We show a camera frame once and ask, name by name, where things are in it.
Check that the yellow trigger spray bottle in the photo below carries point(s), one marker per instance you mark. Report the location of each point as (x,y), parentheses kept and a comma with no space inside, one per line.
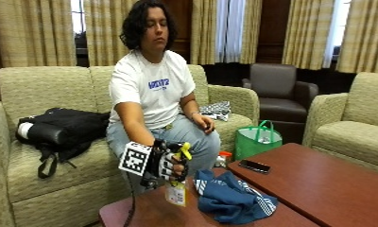
(176,195)

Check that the black white patterned pouch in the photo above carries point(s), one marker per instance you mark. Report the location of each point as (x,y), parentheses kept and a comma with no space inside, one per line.
(215,110)

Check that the white marker cube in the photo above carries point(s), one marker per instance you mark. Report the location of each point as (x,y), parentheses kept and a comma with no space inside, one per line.
(134,158)

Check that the orange capped small bottle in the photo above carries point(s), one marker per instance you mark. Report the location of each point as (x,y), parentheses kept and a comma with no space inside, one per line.
(223,159)

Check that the green tote bag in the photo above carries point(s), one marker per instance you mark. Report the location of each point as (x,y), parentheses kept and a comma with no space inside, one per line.
(251,145)

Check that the black smartphone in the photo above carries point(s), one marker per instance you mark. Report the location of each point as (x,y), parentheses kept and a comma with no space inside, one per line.
(254,165)

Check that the blue cloth with white stripes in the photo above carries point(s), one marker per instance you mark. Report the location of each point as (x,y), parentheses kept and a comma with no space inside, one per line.
(233,198)

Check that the the person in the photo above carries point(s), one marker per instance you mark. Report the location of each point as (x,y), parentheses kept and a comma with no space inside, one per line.
(150,94)

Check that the brown leather armchair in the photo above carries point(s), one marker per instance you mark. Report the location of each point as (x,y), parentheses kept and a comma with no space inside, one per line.
(281,97)

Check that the black backpack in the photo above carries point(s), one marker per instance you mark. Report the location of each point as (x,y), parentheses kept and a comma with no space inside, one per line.
(67,129)

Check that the beige fabric sofa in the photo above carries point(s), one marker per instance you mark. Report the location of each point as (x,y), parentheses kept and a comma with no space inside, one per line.
(51,176)

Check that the beige checked curtain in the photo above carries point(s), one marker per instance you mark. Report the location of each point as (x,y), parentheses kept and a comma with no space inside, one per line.
(306,34)
(364,36)
(106,34)
(203,31)
(33,31)

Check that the white sheer curtain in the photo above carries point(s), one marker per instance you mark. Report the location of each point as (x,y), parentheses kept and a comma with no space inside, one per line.
(230,31)

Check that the black flask with white end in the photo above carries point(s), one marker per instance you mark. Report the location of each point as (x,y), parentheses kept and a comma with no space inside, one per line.
(40,132)

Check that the beige fabric armchair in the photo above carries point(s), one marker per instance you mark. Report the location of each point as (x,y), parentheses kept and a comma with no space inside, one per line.
(356,126)

